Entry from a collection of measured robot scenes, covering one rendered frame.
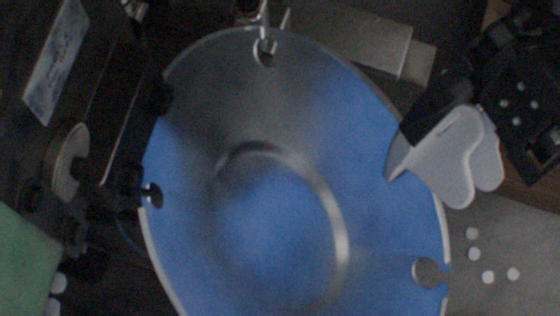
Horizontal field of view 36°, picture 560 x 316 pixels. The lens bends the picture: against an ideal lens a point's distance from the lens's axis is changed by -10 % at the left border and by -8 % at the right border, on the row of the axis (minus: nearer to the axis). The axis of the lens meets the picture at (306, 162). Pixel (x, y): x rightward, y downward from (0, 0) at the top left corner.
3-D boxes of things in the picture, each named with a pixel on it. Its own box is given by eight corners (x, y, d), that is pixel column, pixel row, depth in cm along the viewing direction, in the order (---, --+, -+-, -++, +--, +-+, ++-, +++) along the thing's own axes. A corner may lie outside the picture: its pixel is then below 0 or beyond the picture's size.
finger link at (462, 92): (398, 154, 51) (498, 59, 45) (382, 132, 51) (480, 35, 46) (441, 136, 54) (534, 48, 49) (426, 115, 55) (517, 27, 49)
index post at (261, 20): (271, 31, 89) (268, -10, 80) (261, 58, 88) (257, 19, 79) (244, 24, 89) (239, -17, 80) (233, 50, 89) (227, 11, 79)
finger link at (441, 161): (404, 255, 54) (506, 168, 48) (347, 174, 55) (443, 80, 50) (431, 238, 56) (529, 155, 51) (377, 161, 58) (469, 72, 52)
